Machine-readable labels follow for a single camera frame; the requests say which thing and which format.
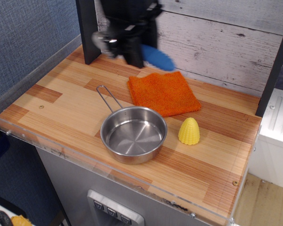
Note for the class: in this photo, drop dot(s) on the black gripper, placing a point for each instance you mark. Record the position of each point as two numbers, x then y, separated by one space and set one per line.
126 39

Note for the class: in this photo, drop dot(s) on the blue handled metal spoon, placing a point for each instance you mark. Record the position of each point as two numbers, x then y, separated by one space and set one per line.
157 58

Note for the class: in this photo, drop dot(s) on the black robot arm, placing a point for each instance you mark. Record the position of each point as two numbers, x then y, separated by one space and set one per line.
131 11

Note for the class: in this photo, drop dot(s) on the stainless steel pan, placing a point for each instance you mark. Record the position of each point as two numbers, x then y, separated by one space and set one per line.
134 134

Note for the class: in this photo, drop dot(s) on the orange folded cloth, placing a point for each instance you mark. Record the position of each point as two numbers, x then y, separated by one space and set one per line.
168 94

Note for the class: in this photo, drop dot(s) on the yellow toy corn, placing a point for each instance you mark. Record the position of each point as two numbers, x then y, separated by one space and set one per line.
189 132

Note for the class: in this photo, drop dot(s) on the clear acrylic guard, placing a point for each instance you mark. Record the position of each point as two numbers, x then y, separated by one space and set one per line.
184 185

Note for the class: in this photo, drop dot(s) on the silver control panel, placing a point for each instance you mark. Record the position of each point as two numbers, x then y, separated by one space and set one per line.
107 212

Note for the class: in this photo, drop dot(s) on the white grooved block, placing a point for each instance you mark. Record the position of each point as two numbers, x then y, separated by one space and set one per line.
272 121

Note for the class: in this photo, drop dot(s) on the black left post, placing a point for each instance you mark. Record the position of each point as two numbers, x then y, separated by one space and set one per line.
88 25

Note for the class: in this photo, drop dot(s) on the black post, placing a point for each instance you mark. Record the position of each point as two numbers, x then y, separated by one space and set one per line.
88 25
271 82

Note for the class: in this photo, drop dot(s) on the black right post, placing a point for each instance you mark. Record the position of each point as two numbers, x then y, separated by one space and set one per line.
271 82

